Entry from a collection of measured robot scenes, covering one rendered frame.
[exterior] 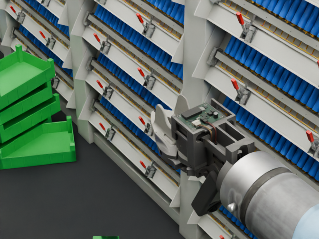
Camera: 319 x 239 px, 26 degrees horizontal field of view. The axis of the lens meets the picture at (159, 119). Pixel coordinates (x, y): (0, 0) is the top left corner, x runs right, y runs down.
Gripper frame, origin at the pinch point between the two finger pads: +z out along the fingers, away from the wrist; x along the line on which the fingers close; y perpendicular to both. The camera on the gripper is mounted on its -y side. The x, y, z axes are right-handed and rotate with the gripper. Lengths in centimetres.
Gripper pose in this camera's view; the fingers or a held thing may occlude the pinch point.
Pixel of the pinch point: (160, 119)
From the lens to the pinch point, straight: 104.4
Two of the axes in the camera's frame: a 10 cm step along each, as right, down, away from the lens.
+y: -0.5, -8.1, -5.9
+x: -8.4, 3.6, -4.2
